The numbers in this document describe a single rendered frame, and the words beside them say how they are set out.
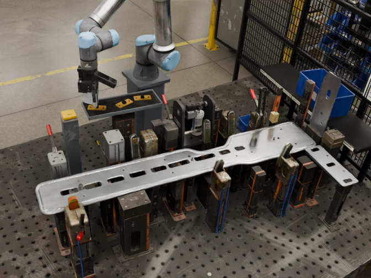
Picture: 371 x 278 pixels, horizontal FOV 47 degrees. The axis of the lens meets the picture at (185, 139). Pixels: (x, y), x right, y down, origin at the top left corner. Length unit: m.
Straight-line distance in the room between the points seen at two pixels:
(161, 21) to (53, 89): 2.49
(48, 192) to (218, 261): 0.81
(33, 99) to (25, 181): 2.03
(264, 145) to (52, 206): 1.05
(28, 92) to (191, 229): 2.76
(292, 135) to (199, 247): 0.77
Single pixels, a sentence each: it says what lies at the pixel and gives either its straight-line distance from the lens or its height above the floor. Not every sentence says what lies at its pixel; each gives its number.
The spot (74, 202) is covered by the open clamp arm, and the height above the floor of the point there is 1.09.
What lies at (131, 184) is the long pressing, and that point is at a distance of 1.89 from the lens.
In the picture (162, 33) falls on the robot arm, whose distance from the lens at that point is 2.18.
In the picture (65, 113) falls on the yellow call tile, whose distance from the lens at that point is 2.06.
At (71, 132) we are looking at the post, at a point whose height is 1.08.
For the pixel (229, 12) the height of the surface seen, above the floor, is 0.54.
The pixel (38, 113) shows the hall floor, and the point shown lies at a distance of 4.15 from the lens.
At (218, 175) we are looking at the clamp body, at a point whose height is 1.04.
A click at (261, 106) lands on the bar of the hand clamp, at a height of 1.11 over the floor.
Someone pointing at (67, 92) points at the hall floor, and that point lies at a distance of 4.41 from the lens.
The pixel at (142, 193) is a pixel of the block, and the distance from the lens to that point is 1.81.
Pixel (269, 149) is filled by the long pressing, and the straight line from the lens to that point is 2.17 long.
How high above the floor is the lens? 2.32
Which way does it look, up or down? 38 degrees down
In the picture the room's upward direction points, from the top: 5 degrees clockwise
